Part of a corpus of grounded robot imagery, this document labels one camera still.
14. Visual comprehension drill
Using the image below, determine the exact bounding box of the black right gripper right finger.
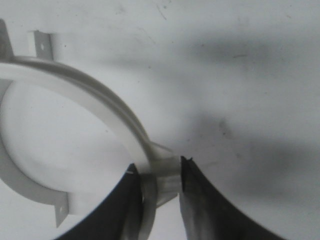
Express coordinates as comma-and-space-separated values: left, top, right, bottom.
179, 156, 281, 240

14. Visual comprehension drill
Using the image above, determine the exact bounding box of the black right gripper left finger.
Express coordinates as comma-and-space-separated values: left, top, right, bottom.
58, 163, 143, 240

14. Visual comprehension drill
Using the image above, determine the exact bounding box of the white half pipe clamp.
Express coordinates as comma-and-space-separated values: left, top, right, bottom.
0, 19, 69, 228
0, 22, 181, 240

